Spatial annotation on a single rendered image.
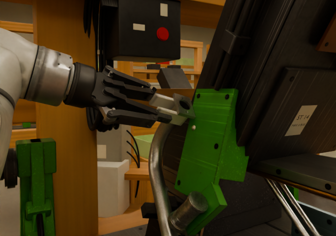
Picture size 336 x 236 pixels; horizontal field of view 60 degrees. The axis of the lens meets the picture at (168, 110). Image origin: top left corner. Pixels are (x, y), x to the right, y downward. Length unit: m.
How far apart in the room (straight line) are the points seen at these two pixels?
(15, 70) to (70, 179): 0.41
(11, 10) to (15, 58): 10.23
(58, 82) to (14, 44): 0.08
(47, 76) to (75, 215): 0.46
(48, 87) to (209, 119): 0.28
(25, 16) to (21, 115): 9.88
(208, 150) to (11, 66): 0.34
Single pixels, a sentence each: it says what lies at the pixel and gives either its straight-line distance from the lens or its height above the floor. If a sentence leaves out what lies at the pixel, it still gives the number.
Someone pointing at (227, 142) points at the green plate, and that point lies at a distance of 0.52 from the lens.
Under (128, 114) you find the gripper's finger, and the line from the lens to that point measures 0.51.
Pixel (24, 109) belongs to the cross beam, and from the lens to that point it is 0.85.
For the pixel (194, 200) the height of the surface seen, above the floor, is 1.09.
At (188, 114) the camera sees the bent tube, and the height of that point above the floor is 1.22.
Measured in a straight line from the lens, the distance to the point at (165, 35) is 0.75.
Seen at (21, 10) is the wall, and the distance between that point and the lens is 10.72.
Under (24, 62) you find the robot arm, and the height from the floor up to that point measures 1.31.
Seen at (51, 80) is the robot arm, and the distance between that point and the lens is 0.48.
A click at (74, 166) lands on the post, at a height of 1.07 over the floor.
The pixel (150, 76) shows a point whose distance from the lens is 8.31.
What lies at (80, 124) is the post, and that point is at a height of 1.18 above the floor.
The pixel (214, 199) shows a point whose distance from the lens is 0.51.
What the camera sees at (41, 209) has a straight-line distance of 0.64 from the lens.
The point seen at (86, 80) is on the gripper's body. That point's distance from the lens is 0.49.
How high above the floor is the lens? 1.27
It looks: 4 degrees down
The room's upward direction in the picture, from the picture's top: straight up
